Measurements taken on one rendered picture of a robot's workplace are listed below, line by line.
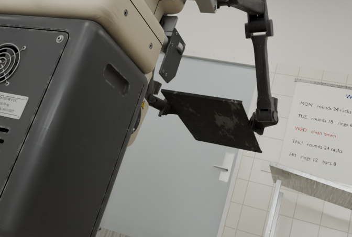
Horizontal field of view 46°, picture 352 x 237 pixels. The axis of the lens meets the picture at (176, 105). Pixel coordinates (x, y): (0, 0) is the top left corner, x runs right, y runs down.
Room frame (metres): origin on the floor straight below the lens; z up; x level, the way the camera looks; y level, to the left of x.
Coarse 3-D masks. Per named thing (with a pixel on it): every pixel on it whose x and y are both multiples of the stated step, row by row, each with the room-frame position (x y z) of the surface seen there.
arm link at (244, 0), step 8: (232, 0) 1.16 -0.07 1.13; (240, 0) 1.18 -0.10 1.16; (248, 0) 1.31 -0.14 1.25; (256, 0) 1.39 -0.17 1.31; (264, 0) 1.44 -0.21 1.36; (240, 8) 1.32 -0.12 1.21; (248, 8) 1.34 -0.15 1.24; (256, 8) 1.40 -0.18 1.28; (264, 8) 1.45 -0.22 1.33; (248, 16) 1.49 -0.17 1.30; (256, 16) 1.51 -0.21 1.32; (264, 16) 1.46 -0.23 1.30; (248, 24) 1.50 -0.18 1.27; (256, 24) 1.49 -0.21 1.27; (264, 24) 1.47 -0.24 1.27; (256, 32) 1.53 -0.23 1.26
